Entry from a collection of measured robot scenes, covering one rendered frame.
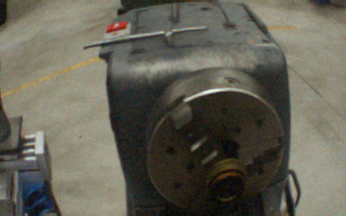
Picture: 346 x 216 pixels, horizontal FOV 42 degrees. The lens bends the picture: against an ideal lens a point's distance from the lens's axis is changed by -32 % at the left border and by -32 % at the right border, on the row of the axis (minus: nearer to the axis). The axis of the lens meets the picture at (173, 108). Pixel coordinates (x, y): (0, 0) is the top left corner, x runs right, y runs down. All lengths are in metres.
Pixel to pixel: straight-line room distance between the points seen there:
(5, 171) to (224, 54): 0.69
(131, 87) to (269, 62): 0.33
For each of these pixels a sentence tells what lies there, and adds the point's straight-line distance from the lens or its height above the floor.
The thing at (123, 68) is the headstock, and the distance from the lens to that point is 1.42.
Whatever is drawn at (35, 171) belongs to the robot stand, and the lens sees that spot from 1.42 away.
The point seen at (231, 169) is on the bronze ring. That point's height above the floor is 1.12.
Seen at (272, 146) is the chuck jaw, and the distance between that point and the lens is 1.29.
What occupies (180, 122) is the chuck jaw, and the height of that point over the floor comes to 1.19.
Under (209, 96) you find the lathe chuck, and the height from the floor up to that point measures 1.23.
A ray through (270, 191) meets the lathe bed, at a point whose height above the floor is 0.87.
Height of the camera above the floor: 1.73
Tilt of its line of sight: 24 degrees down
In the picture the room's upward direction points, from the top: 8 degrees counter-clockwise
